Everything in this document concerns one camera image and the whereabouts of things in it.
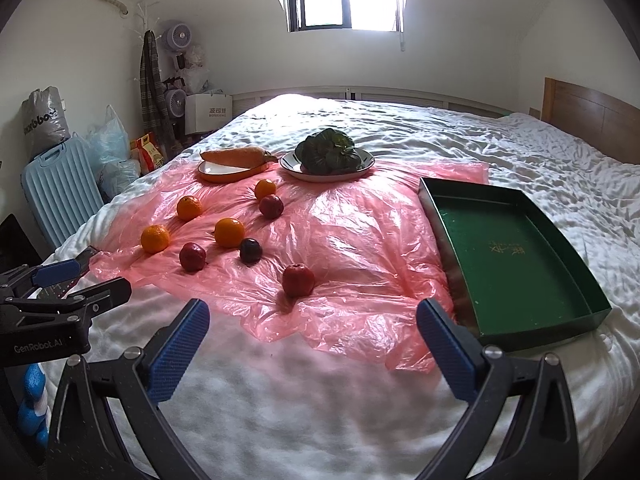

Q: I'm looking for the white coat rack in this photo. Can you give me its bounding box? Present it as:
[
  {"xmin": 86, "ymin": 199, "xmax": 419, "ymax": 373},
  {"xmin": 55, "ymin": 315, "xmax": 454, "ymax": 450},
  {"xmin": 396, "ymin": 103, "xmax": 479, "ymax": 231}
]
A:
[{"xmin": 130, "ymin": 0, "xmax": 162, "ymax": 51}]

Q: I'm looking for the grey printed bag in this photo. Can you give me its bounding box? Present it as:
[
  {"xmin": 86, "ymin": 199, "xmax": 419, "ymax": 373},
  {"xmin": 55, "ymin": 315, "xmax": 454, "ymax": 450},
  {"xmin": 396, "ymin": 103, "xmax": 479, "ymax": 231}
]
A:
[{"xmin": 21, "ymin": 86, "xmax": 70, "ymax": 160}]

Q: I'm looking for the red yellow snack bag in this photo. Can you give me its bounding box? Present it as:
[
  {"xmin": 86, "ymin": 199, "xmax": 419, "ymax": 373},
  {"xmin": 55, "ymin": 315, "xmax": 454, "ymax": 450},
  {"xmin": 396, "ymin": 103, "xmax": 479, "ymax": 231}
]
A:
[{"xmin": 130, "ymin": 132, "xmax": 165, "ymax": 176}]

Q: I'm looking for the green leafy vegetable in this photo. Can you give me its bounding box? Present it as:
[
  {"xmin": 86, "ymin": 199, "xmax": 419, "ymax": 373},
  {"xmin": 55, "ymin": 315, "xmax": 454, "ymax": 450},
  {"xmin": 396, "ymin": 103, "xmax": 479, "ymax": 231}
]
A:
[{"xmin": 294, "ymin": 128, "xmax": 362, "ymax": 176}]

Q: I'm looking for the red apple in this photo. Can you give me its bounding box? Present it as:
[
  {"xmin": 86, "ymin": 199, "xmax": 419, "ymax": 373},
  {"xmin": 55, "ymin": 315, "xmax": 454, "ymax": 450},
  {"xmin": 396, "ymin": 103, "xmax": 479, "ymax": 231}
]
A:
[
  {"xmin": 258, "ymin": 194, "xmax": 284, "ymax": 220},
  {"xmin": 179, "ymin": 243, "xmax": 206, "ymax": 273},
  {"xmin": 281, "ymin": 263, "xmax": 316, "ymax": 298}
]

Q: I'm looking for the light blue suitcase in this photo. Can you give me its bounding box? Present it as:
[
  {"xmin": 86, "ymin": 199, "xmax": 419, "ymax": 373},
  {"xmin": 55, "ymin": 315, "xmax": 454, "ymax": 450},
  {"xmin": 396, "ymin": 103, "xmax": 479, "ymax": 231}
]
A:
[{"xmin": 21, "ymin": 136, "xmax": 104, "ymax": 249}]

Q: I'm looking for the orange mandarin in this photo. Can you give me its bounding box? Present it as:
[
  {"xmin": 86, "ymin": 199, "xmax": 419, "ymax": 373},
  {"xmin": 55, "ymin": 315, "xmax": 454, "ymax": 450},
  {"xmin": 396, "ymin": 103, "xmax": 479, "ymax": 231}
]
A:
[
  {"xmin": 140, "ymin": 224, "xmax": 170, "ymax": 255},
  {"xmin": 176, "ymin": 195, "xmax": 203, "ymax": 222}
]

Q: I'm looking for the upper white fan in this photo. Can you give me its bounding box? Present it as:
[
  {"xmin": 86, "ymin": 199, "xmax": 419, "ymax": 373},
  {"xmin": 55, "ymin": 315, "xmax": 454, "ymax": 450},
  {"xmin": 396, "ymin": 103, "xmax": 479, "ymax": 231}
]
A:
[{"xmin": 162, "ymin": 22, "xmax": 192, "ymax": 52}]

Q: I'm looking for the wooden headboard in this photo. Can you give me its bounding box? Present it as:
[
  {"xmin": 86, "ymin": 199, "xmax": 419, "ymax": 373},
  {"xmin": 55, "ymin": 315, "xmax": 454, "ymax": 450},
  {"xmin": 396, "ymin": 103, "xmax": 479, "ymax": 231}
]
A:
[{"xmin": 540, "ymin": 77, "xmax": 640, "ymax": 165}]

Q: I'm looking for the white fan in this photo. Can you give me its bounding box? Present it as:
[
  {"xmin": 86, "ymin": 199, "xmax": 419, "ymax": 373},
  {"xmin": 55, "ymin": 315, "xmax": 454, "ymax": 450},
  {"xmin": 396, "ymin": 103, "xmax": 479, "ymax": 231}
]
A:
[
  {"xmin": 164, "ymin": 88, "xmax": 186, "ymax": 119},
  {"xmin": 162, "ymin": 22, "xmax": 192, "ymax": 52}
]

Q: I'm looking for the dark purple plum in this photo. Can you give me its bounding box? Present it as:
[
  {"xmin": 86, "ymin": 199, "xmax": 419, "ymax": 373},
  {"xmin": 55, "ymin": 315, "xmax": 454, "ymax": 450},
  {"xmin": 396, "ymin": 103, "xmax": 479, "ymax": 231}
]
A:
[{"xmin": 239, "ymin": 237, "xmax": 262, "ymax": 266}]

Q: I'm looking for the plaid scarf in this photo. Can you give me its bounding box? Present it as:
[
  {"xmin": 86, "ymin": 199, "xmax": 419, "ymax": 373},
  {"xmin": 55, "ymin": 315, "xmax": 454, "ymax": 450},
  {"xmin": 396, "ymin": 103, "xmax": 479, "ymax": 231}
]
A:
[{"xmin": 139, "ymin": 29, "xmax": 176, "ymax": 159}]

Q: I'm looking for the translucent blue plastic bag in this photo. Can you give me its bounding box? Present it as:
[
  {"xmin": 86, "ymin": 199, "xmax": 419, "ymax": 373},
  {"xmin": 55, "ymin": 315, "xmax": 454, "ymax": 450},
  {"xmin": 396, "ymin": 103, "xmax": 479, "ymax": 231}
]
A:
[{"xmin": 86, "ymin": 105, "xmax": 141, "ymax": 200}]

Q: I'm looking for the smooth orange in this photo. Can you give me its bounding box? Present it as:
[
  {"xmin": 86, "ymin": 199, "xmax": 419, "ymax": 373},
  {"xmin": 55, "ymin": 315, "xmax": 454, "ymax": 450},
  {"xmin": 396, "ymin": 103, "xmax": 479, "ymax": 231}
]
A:
[{"xmin": 214, "ymin": 218, "xmax": 245, "ymax": 249}]

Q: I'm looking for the striped white plate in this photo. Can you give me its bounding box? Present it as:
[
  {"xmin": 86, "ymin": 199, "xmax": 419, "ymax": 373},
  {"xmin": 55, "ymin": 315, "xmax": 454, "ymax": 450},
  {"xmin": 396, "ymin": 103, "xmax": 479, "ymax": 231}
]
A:
[{"xmin": 279, "ymin": 148, "xmax": 375, "ymax": 183}]

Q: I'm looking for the pink plastic sheet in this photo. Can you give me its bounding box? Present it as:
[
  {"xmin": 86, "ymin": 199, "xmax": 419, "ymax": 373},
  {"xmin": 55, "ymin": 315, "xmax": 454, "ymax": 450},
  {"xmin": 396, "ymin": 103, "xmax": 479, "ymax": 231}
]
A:
[{"xmin": 90, "ymin": 160, "xmax": 488, "ymax": 372}]

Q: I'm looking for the small orange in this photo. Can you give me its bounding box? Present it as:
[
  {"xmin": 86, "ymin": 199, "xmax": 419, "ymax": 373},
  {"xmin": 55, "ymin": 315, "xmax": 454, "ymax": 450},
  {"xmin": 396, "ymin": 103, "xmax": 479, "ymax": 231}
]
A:
[{"xmin": 254, "ymin": 179, "xmax": 277, "ymax": 202}]

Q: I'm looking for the orange carrot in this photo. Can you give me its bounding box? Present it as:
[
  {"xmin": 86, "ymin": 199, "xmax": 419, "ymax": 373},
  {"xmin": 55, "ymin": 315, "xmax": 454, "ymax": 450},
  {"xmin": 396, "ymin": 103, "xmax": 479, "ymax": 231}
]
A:
[{"xmin": 201, "ymin": 146, "xmax": 278, "ymax": 169}]

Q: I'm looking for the green rectangular tray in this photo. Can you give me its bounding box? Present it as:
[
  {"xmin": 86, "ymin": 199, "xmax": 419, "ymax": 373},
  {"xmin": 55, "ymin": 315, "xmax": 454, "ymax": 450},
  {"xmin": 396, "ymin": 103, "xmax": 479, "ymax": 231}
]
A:
[{"xmin": 418, "ymin": 178, "xmax": 611, "ymax": 351}]

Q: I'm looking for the white paper shopping bag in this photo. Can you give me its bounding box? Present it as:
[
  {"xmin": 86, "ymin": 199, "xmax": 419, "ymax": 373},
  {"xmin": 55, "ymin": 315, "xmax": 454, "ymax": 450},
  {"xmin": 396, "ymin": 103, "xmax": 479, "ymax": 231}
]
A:
[{"xmin": 184, "ymin": 93, "xmax": 232, "ymax": 134}]

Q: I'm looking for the orange rimmed plate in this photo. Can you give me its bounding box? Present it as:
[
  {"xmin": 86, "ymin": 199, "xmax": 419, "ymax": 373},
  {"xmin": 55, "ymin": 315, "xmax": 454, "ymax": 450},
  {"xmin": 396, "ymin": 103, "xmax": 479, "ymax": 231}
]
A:
[{"xmin": 196, "ymin": 162, "xmax": 269, "ymax": 184}]

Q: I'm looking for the lower white fan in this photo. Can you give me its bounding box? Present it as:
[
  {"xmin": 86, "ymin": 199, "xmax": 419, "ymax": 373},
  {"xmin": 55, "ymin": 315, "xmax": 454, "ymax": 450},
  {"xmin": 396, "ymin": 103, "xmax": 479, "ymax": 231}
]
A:
[{"xmin": 164, "ymin": 88, "xmax": 186, "ymax": 119}]

